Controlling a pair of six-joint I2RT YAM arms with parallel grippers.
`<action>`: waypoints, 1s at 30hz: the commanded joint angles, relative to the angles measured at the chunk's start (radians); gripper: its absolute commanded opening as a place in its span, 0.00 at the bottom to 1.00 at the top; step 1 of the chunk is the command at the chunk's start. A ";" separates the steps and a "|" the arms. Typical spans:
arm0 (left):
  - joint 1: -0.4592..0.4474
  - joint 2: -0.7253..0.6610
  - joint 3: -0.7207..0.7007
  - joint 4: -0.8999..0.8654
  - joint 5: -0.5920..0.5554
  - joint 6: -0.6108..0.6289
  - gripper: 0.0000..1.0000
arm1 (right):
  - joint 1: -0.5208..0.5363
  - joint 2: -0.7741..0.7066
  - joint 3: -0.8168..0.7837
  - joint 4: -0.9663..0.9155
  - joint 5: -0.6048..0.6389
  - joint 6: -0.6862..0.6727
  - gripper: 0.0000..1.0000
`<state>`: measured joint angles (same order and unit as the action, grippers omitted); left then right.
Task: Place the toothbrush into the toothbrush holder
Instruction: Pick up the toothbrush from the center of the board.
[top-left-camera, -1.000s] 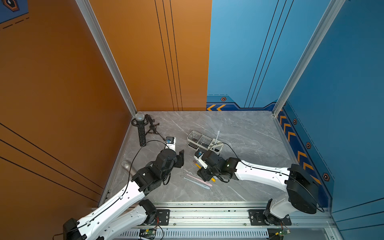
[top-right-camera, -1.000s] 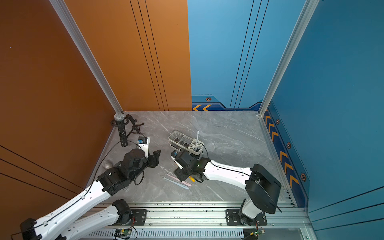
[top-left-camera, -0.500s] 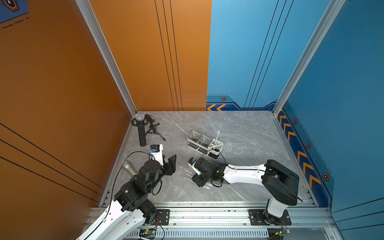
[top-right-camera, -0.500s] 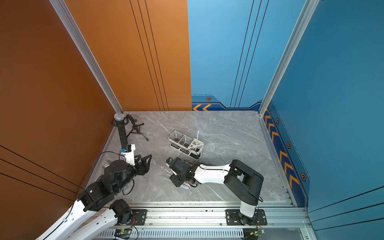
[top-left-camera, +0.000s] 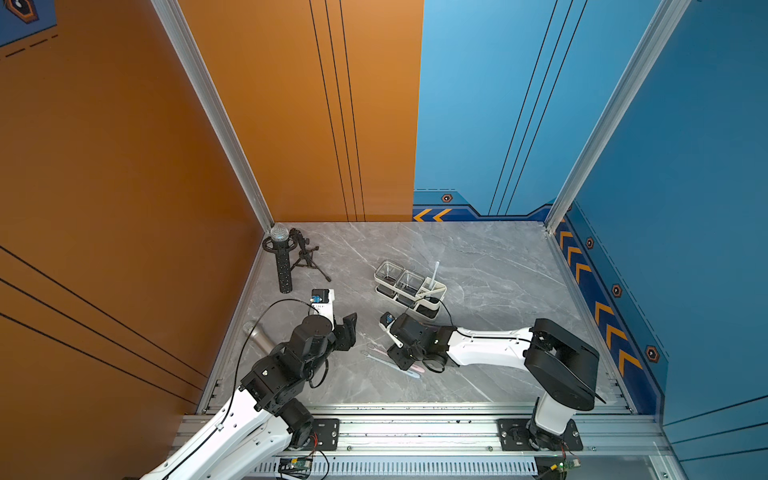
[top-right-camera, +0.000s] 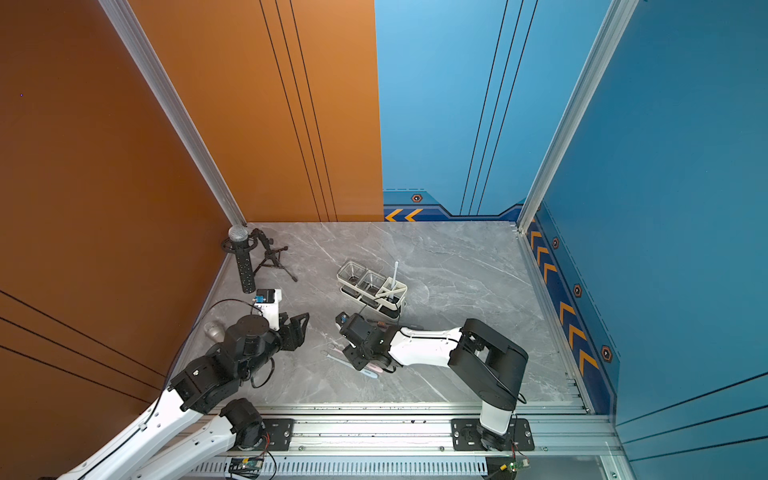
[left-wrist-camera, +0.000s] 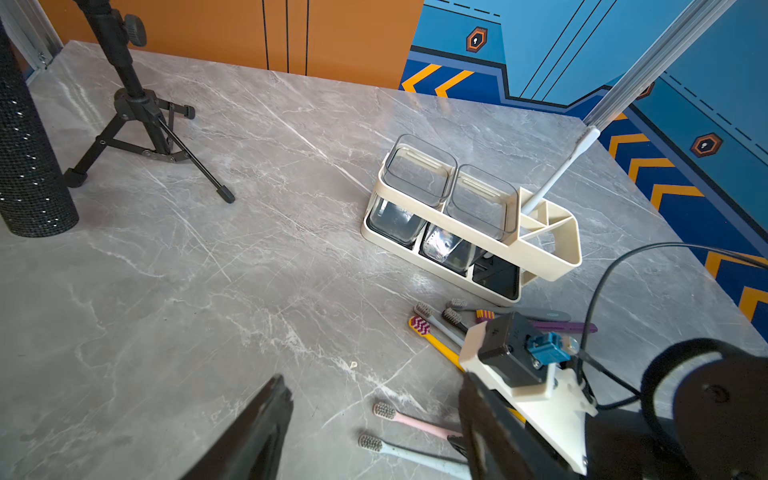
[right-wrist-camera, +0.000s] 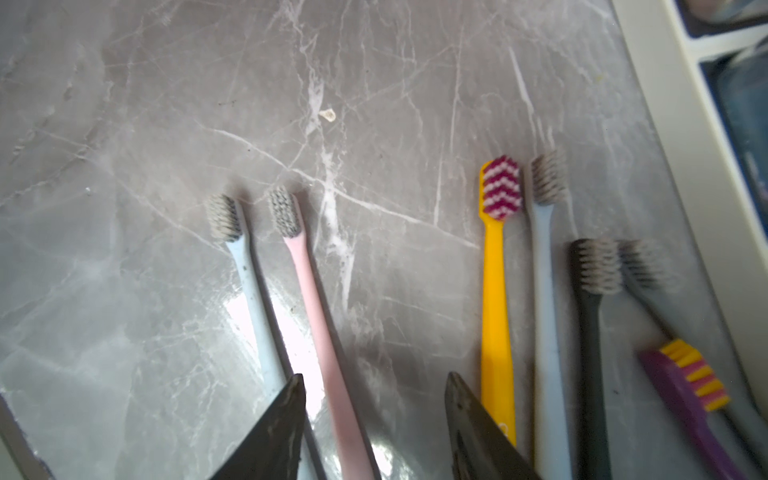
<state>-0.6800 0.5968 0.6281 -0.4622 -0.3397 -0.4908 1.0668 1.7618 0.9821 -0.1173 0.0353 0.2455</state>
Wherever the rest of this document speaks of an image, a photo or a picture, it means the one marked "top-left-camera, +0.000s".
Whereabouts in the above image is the right aluminium corner post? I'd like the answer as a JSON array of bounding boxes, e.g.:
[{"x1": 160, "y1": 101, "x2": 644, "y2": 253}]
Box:
[{"x1": 544, "y1": 0, "x2": 691, "y2": 235}]

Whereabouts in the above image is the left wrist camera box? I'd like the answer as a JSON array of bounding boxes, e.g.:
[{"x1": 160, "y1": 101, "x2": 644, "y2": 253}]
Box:
[{"x1": 310, "y1": 289, "x2": 335, "y2": 324}]

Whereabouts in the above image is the aluminium corner post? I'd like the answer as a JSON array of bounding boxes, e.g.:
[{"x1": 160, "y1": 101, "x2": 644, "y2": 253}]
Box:
[
  {"x1": 151, "y1": 0, "x2": 274, "y2": 232},
  {"x1": 544, "y1": 0, "x2": 691, "y2": 235}
]

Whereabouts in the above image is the pale blue toothbrush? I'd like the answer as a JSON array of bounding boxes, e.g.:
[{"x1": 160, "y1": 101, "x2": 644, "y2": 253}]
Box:
[{"x1": 362, "y1": 352, "x2": 421, "y2": 379}]

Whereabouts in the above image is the small black tripod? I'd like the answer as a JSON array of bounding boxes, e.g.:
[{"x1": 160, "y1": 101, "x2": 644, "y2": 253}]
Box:
[{"x1": 289, "y1": 228, "x2": 332, "y2": 282}]

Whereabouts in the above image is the light blue toothbrush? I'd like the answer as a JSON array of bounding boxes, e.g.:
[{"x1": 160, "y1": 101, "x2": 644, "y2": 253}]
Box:
[{"x1": 424, "y1": 261, "x2": 440, "y2": 299}]

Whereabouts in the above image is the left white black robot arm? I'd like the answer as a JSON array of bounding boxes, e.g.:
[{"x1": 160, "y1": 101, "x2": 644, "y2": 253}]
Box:
[{"x1": 143, "y1": 313, "x2": 357, "y2": 479}]

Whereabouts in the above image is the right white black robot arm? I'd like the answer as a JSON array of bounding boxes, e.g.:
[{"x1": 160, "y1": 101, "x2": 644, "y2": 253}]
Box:
[{"x1": 379, "y1": 313, "x2": 602, "y2": 453}]

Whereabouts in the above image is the pink toothbrush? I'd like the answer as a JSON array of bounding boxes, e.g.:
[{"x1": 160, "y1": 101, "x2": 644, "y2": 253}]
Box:
[{"x1": 366, "y1": 346, "x2": 426, "y2": 377}]

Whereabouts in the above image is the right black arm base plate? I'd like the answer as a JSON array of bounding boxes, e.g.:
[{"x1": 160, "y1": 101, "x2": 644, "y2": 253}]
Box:
[{"x1": 496, "y1": 418, "x2": 584, "y2": 453}]

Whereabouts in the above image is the green circuit board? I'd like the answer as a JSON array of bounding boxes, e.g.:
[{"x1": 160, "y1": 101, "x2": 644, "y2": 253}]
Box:
[
  {"x1": 277, "y1": 456, "x2": 314, "y2": 480},
  {"x1": 549, "y1": 459, "x2": 581, "y2": 479}
]

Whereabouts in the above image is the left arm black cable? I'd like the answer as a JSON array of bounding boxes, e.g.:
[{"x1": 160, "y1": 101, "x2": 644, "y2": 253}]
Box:
[{"x1": 158, "y1": 298, "x2": 331, "y2": 480}]

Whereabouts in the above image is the left green circuit board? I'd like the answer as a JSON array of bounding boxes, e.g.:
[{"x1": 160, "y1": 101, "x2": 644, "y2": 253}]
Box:
[{"x1": 277, "y1": 456, "x2": 314, "y2": 480}]

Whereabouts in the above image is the white toothbrush holder organizer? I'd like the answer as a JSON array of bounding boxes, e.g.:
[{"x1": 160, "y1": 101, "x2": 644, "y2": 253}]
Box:
[{"x1": 373, "y1": 260, "x2": 447, "y2": 321}]

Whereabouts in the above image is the right green circuit board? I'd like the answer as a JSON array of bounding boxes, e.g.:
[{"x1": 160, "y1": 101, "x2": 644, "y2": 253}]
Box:
[{"x1": 549, "y1": 459, "x2": 581, "y2": 479}]

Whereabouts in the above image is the black perforated post with ball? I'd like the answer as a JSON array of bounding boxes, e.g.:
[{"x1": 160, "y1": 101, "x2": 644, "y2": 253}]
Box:
[{"x1": 262, "y1": 223, "x2": 295, "y2": 294}]

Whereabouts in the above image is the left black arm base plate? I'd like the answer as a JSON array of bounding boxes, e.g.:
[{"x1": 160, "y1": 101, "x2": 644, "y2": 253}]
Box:
[{"x1": 299, "y1": 418, "x2": 341, "y2": 452}]

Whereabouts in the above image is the left aluminium corner post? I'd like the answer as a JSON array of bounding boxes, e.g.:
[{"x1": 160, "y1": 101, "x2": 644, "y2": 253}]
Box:
[{"x1": 151, "y1": 0, "x2": 274, "y2": 232}]

